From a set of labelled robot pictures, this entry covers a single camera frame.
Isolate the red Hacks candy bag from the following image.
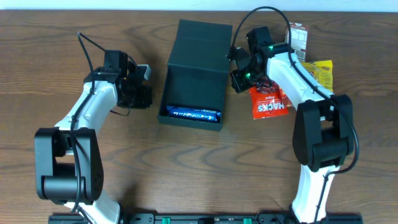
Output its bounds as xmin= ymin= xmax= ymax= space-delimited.
xmin=249 ymin=82 xmax=289 ymax=119

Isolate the blue cookie packet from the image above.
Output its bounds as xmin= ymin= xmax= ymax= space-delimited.
xmin=166 ymin=105 xmax=221 ymax=123

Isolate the black gift box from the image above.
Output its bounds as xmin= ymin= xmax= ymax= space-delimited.
xmin=158 ymin=19 xmax=232 ymax=131

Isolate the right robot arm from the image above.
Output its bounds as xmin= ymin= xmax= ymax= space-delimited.
xmin=228 ymin=27 xmax=359 ymax=223

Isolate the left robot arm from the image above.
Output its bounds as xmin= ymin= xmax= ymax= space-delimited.
xmin=34 ymin=50 xmax=152 ymax=223

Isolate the Hello Panda biscuit box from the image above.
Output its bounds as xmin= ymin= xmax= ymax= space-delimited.
xmin=279 ymin=88 xmax=293 ymax=107

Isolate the brown drink carton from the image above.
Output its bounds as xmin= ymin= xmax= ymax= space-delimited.
xmin=290 ymin=22 xmax=309 ymax=62

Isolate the yellow snack bag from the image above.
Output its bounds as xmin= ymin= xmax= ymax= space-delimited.
xmin=302 ymin=60 xmax=333 ymax=92

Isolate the right black cable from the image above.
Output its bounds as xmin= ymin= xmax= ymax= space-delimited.
xmin=231 ymin=6 xmax=360 ymax=224

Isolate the black cable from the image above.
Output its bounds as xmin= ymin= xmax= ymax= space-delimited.
xmin=68 ymin=30 xmax=137 ymax=224
xmin=231 ymin=6 xmax=360 ymax=224

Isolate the left black cable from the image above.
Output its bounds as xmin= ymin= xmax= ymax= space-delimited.
xmin=68 ymin=30 xmax=137 ymax=224

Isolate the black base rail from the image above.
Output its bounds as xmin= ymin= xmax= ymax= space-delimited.
xmin=47 ymin=213 xmax=363 ymax=224

